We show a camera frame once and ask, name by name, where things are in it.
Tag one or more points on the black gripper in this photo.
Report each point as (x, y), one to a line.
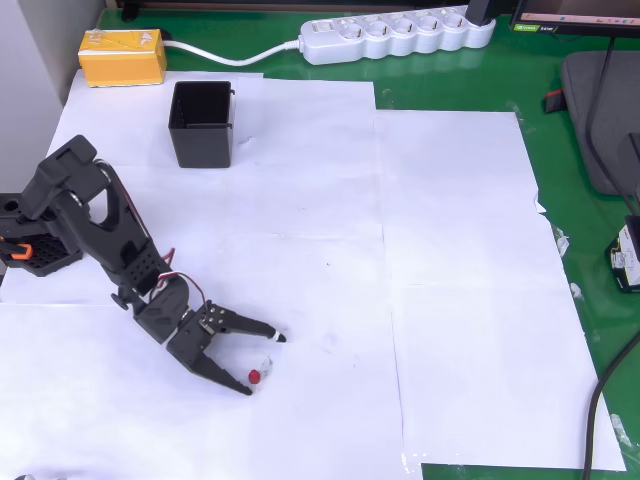
(191, 343)

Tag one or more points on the small red plastic cap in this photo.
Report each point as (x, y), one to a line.
(254, 376)

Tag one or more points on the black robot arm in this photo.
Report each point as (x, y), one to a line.
(115, 235)

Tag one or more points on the black square cup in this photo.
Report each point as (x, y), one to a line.
(205, 145)

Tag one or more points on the yellow cardboard box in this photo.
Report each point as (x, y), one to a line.
(122, 65)

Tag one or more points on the small device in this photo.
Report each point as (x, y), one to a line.
(627, 265)

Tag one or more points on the clear tape piece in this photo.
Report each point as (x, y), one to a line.
(266, 367)

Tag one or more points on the orange black clamp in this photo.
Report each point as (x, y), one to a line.
(20, 251)

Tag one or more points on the white power strip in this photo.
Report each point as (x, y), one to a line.
(400, 45)

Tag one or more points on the clear tape scrap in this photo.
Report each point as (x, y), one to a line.
(562, 242)
(577, 292)
(620, 430)

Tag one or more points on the red black small tag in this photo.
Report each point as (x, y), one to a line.
(554, 104)

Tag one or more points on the black plug adapter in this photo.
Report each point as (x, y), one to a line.
(480, 10)

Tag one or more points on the gray laptop sleeve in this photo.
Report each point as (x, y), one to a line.
(580, 100)

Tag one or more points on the black display screen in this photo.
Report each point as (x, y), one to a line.
(600, 10)

